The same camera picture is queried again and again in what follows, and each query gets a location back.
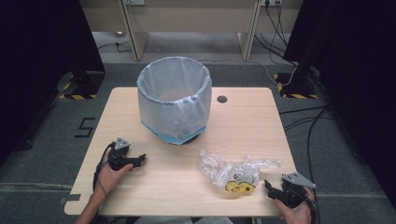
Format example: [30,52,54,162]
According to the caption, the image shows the crumpled clear plastic bag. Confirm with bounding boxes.
[197,149,282,194]

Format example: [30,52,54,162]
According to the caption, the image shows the stand base with hazard tape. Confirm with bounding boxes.
[58,70,106,101]
[273,72,320,100]

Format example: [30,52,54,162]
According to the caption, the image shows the person's lap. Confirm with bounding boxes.
[132,215,235,224]

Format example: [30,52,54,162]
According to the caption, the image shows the black floor cables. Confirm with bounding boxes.
[277,105,335,188]

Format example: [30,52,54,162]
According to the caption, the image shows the thin black floor cable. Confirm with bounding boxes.
[97,39,133,54]

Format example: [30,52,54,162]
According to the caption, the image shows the trash bin with white liner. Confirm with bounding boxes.
[136,55,214,146]

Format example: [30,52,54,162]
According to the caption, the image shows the black tape strip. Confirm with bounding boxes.
[58,193,82,205]

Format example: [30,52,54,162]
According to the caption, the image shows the person's right hand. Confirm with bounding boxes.
[274,187,316,224]

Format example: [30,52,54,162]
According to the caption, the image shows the black cables from wall socket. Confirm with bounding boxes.
[252,1,298,67]

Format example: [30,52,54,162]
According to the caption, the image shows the left hand-held gripper cable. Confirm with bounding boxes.
[92,141,117,195]

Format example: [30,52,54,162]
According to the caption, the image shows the white floor cable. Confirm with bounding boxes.
[256,60,299,88]

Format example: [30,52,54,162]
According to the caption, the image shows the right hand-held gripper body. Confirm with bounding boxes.
[274,172,317,209]

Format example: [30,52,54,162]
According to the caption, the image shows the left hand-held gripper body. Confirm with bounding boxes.
[107,136,139,172]

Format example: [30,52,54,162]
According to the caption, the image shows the right hand-held gripper cable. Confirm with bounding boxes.
[306,188,322,224]

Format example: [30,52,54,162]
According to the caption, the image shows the light wooden desk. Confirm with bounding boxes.
[78,0,304,62]

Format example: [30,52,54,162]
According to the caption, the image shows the hand-held gripper cable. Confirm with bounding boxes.
[92,141,117,195]
[306,188,322,224]

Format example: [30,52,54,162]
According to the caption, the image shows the person's left hand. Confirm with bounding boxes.
[94,148,134,196]

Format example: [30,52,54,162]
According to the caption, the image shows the black curtain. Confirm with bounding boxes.
[0,0,106,167]
[283,0,396,209]

